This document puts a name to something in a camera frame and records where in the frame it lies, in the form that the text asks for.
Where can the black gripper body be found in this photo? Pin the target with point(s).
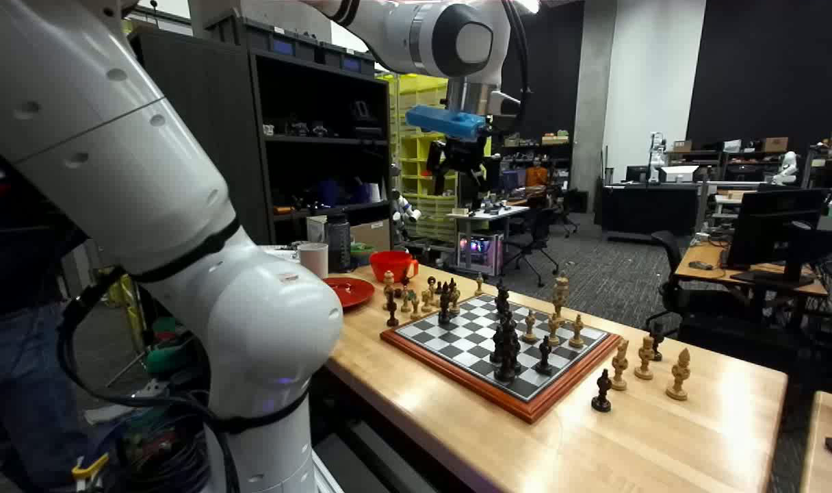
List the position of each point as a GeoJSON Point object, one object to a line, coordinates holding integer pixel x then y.
{"type": "Point", "coordinates": [475, 155]}

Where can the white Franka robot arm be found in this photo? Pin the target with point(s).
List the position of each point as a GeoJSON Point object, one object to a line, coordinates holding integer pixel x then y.
{"type": "Point", "coordinates": [144, 182]}

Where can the black chess piece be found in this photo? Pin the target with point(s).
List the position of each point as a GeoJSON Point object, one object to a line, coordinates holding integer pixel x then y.
{"type": "Point", "coordinates": [498, 344]}
{"type": "Point", "coordinates": [502, 301]}
{"type": "Point", "coordinates": [445, 308]}
{"type": "Point", "coordinates": [393, 309]}
{"type": "Point", "coordinates": [656, 340]}
{"type": "Point", "coordinates": [545, 356]}
{"type": "Point", "coordinates": [509, 359]}
{"type": "Point", "coordinates": [604, 392]}

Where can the tall tan chess piece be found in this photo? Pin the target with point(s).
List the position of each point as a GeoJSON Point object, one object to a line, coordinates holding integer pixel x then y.
{"type": "Point", "coordinates": [560, 296]}

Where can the yellow bin rack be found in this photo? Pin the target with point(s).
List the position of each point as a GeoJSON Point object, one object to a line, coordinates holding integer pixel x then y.
{"type": "Point", "coordinates": [416, 192]}

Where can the black swivel chair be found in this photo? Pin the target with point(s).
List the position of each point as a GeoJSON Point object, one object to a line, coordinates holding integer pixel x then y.
{"type": "Point", "coordinates": [534, 234]}

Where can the purple lit computer case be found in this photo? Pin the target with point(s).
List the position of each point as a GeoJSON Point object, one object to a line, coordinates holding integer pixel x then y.
{"type": "Point", "coordinates": [476, 253]}

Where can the red bowl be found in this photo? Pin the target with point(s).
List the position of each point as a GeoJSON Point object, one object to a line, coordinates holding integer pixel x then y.
{"type": "Point", "coordinates": [394, 267]}

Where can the dark bottle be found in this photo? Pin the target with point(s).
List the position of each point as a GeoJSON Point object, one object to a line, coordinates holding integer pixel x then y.
{"type": "Point", "coordinates": [339, 241]}

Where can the black storage shelf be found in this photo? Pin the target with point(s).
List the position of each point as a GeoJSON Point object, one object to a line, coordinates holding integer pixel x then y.
{"type": "Point", "coordinates": [315, 137]}

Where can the red plate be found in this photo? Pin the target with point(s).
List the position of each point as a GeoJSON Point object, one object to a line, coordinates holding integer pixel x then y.
{"type": "Point", "coordinates": [350, 292]}

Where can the white cup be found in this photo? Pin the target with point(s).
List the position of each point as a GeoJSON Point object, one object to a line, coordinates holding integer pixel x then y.
{"type": "Point", "coordinates": [312, 259]}

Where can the black counter cabinet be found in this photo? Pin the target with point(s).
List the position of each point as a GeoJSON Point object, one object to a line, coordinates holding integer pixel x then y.
{"type": "Point", "coordinates": [649, 209]}

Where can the black office chair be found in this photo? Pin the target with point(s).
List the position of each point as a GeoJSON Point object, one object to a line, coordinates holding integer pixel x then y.
{"type": "Point", "coordinates": [676, 292]}

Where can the wooden office desk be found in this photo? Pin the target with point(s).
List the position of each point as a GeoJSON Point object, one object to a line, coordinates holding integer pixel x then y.
{"type": "Point", "coordinates": [708, 263]}

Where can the black computer monitor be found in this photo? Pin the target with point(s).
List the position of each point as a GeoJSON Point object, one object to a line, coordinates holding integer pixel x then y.
{"type": "Point", "coordinates": [773, 227]}

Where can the green object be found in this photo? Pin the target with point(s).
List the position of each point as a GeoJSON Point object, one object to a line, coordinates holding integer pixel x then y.
{"type": "Point", "coordinates": [164, 356]}

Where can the wooden side table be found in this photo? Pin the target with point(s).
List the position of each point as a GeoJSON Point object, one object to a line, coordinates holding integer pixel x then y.
{"type": "Point", "coordinates": [827, 455]}

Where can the yellow tool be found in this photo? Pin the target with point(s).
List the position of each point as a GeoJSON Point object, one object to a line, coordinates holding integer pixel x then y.
{"type": "Point", "coordinates": [88, 470]}

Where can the person in dark jacket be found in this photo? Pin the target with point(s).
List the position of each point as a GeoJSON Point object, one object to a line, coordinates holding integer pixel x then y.
{"type": "Point", "coordinates": [15, 366]}

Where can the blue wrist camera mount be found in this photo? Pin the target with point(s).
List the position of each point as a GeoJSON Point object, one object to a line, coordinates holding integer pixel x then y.
{"type": "Point", "coordinates": [445, 120]}

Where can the chess board with red frame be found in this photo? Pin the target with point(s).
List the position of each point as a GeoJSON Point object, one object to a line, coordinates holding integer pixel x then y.
{"type": "Point", "coordinates": [487, 359]}

